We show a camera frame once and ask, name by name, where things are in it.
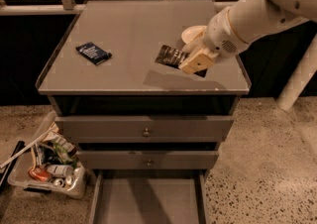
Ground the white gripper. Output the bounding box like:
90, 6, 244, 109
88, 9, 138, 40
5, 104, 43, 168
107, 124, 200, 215
178, 7, 250, 74

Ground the red soda can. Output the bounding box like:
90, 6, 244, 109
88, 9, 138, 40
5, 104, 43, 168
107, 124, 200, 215
28, 167, 52, 182

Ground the white post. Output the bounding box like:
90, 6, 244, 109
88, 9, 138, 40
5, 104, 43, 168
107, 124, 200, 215
276, 34, 317, 111

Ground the grey bottom drawer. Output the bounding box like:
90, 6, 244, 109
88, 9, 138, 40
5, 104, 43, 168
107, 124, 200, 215
88, 169, 209, 224

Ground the blue snack bar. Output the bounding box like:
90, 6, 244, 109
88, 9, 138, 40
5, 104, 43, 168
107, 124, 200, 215
75, 42, 112, 65

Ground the clear plastic bin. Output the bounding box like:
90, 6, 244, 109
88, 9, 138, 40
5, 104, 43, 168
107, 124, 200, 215
8, 111, 86, 199

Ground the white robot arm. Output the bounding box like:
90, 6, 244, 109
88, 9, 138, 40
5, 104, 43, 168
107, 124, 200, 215
179, 0, 317, 73

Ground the black chocolate rxbar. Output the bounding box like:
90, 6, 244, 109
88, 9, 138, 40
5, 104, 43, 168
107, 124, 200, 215
154, 44, 208, 78

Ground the white bottle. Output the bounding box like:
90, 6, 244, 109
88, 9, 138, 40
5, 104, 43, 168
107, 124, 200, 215
47, 165, 73, 177

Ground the grey drawer cabinet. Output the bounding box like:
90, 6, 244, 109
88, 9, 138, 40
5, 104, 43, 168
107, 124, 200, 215
35, 0, 252, 224

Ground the green snack bag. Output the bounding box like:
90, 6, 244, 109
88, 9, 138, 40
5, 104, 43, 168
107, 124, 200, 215
53, 143, 77, 168

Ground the grey top drawer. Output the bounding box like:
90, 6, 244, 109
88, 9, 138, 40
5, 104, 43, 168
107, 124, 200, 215
55, 116, 233, 144

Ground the white bowl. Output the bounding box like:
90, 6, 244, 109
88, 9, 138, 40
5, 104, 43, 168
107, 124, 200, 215
181, 25, 206, 44

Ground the grey drawer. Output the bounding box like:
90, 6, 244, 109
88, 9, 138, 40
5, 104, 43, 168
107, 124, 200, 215
77, 151, 219, 169
55, 116, 233, 144
88, 169, 209, 224

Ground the grey middle drawer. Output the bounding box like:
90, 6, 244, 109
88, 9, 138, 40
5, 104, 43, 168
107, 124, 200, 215
77, 151, 219, 169

